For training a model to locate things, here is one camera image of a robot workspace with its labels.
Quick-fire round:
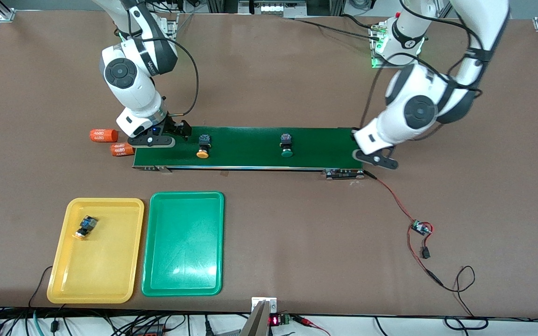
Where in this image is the small green circuit board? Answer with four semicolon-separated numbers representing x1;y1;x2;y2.
411;220;434;236

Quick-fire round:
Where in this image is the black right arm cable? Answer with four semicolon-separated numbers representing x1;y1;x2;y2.
124;0;199;117

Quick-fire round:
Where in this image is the red clip test lead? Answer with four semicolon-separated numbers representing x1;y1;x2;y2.
292;315;333;336

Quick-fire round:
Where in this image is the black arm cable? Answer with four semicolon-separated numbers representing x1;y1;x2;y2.
124;0;199;117
360;0;489;131

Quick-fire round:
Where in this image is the yellow mushroom push button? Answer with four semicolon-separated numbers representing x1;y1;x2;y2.
72;215;99;241
196;134;212;159

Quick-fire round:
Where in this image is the red black conveyor wire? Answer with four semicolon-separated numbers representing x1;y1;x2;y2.
365;170;445;287

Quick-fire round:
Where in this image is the green conveyor belt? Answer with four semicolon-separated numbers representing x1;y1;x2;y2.
132;125;365;180

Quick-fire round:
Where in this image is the green plastic tray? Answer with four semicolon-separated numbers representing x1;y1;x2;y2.
141;191;225;297

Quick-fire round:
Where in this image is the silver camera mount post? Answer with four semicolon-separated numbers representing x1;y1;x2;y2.
241;297;278;336

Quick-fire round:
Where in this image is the grey control box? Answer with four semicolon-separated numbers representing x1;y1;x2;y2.
239;0;307;18

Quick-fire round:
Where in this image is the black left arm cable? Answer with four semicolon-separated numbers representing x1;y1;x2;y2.
360;0;489;131

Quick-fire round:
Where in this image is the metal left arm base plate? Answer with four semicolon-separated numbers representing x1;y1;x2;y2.
369;26;389;70

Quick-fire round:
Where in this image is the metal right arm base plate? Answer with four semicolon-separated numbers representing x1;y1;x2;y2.
159;14;178;39

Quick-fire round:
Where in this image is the thin black looped cable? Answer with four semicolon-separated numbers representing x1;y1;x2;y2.
441;266;476;318

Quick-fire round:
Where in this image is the black table power cable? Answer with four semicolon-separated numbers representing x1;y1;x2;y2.
292;13;384;40

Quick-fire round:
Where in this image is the yellow plastic tray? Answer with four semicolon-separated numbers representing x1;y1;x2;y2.
46;197;145;305

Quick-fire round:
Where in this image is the black coiled cable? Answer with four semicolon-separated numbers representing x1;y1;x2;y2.
444;316;489;331

